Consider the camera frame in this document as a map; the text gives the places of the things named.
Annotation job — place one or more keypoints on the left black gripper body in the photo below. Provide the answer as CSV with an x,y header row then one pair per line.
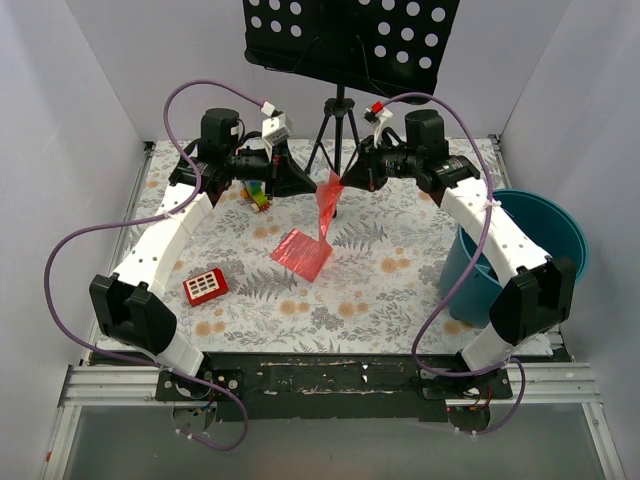
x,y
275,169

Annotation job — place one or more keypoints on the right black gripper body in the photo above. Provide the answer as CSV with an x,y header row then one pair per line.
x,y
371,170

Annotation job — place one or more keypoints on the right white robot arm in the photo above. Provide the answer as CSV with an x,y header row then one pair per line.
x,y
537,289

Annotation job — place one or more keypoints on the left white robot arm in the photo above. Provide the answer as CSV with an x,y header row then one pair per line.
x,y
128,303

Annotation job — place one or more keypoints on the teal plastic trash bin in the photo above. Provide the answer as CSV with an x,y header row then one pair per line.
x,y
545,222

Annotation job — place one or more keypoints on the colourful toy brick car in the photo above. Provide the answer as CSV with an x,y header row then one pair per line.
x,y
254,193

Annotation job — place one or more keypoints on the black perforated music stand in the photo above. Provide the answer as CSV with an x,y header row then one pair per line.
x,y
387,51

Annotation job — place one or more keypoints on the floral patterned table mat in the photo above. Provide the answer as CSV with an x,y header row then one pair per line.
x,y
377,293

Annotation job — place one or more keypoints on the red white grid box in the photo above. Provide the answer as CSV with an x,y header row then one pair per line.
x,y
205,287

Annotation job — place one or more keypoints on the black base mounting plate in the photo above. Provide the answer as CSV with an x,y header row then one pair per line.
x,y
275,386

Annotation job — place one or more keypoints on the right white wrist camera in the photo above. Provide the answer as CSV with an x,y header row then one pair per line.
x,y
377,115

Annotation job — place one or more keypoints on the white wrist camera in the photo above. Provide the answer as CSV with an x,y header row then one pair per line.
x,y
377,115
276,127

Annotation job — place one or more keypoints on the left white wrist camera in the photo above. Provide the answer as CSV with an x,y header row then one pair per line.
x,y
276,127

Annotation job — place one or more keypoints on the aluminium frame rail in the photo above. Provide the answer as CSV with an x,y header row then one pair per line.
x,y
546,383

